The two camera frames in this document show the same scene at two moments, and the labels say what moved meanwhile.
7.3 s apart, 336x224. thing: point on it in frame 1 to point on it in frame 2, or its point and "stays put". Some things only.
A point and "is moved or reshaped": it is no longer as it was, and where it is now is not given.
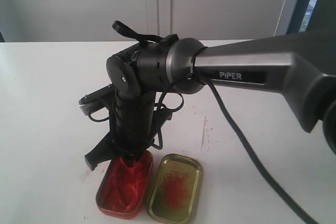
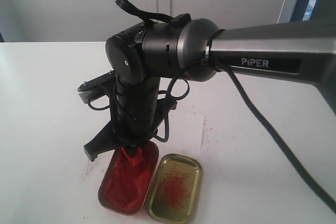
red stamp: [137, 168] is moved or reshaped
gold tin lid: [173, 193] stays put
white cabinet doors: [84, 7] stays put
